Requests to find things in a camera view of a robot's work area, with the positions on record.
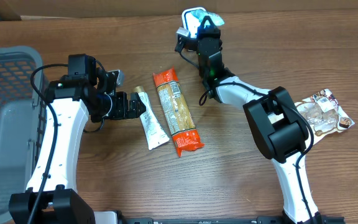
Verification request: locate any white shampoo tube gold cap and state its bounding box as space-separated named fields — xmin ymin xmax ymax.
xmin=134 ymin=86 xmax=170 ymax=151

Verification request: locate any beige brown snack pouch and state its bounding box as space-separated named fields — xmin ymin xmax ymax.
xmin=295 ymin=88 xmax=355 ymax=145

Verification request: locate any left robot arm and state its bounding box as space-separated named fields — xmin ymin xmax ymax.
xmin=9 ymin=54 xmax=146 ymax=223

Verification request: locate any orange spaghetti pasta package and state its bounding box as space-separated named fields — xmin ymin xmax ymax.
xmin=153 ymin=67 xmax=204 ymax=157

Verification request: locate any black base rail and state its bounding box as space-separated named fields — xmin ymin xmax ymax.
xmin=117 ymin=215 xmax=346 ymax=224

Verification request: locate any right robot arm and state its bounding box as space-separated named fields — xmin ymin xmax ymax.
xmin=175 ymin=16 xmax=324 ymax=223

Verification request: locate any grey plastic shopping basket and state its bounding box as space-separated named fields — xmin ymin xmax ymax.
xmin=0 ymin=46 xmax=46 ymax=223

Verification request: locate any white barcode scanner stand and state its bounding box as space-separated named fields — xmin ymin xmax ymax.
xmin=181 ymin=7 xmax=206 ymax=39

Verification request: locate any teal snack wrapper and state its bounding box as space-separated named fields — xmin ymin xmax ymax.
xmin=191 ymin=9 xmax=225 ymax=26

